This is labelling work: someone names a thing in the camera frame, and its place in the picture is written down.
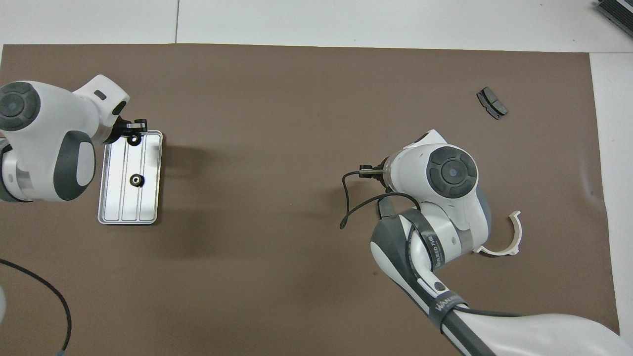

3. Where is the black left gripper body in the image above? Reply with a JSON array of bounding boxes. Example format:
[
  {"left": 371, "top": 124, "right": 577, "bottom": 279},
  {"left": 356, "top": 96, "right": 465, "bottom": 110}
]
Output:
[{"left": 111, "top": 116, "right": 148, "bottom": 145}]

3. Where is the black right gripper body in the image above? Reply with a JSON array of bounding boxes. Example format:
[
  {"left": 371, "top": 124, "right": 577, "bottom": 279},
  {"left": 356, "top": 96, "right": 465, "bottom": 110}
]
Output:
[{"left": 359, "top": 163, "right": 389, "bottom": 179}]

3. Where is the silver metal tray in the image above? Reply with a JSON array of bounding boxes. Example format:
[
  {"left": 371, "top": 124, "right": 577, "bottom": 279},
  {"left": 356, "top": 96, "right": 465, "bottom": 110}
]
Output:
[{"left": 97, "top": 130, "right": 164, "bottom": 225}]

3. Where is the brown table mat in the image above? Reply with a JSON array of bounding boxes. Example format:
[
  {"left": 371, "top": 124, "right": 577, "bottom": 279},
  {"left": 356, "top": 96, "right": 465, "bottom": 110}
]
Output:
[{"left": 0, "top": 44, "right": 623, "bottom": 356}]

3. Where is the grooved dark grey brake pad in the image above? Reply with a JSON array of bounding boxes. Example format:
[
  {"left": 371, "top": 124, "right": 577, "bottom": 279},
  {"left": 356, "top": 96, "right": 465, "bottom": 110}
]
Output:
[{"left": 476, "top": 87, "right": 509, "bottom": 120}]

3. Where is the grey ribbed device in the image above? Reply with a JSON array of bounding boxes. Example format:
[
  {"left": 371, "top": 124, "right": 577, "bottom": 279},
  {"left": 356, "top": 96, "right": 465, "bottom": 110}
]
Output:
[{"left": 596, "top": 0, "right": 633, "bottom": 31}]

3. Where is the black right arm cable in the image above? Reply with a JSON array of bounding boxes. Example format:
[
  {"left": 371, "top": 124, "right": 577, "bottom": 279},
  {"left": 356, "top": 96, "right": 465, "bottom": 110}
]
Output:
[{"left": 340, "top": 171, "right": 421, "bottom": 230}]

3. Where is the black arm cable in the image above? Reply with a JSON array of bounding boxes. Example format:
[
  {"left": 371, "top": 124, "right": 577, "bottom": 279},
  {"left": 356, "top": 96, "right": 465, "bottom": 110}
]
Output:
[
  {"left": 0, "top": 259, "right": 73, "bottom": 356},
  {"left": 340, "top": 171, "right": 421, "bottom": 230}
]

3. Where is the white curved plastic bracket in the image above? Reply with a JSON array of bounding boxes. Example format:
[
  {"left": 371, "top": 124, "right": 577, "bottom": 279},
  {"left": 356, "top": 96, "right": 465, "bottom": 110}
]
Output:
[{"left": 475, "top": 210, "right": 523, "bottom": 257}]

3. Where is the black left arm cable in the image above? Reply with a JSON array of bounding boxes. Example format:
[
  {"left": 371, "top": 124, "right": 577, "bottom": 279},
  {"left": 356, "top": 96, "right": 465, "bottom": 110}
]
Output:
[{"left": 0, "top": 259, "right": 73, "bottom": 356}]

